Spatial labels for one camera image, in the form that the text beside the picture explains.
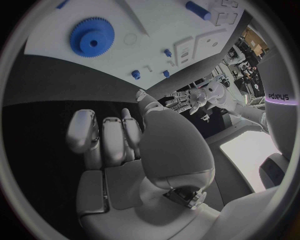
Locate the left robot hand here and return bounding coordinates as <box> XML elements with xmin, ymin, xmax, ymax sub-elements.
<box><xmin>164</xmin><ymin>87</ymin><xmax>209</xmax><ymax>116</ymax></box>

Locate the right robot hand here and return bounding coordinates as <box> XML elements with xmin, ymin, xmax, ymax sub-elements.
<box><xmin>65</xmin><ymin>88</ymin><xmax>222</xmax><ymax>240</ymax></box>

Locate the white task board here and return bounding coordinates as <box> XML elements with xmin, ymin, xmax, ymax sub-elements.
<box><xmin>23</xmin><ymin>0</ymin><xmax>246</xmax><ymax>91</ymax></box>

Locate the small blue gear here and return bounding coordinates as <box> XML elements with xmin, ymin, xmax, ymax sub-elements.
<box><xmin>130</xmin><ymin>69</ymin><xmax>142</xmax><ymax>81</ymax></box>

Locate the blue long cylinder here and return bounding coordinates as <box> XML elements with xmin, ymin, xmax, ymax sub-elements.
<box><xmin>185</xmin><ymin>0</ymin><xmax>212</xmax><ymax>21</ymax></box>

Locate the cardboard box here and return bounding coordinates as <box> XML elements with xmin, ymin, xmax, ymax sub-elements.
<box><xmin>241</xmin><ymin>27</ymin><xmax>270</xmax><ymax>56</ymax></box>

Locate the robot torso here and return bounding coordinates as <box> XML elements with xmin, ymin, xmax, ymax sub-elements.
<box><xmin>256</xmin><ymin>43</ymin><xmax>300</xmax><ymax>191</ymax></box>

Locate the blue bar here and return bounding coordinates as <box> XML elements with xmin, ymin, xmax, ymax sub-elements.
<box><xmin>55</xmin><ymin>0</ymin><xmax>71</xmax><ymax>10</ymax></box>

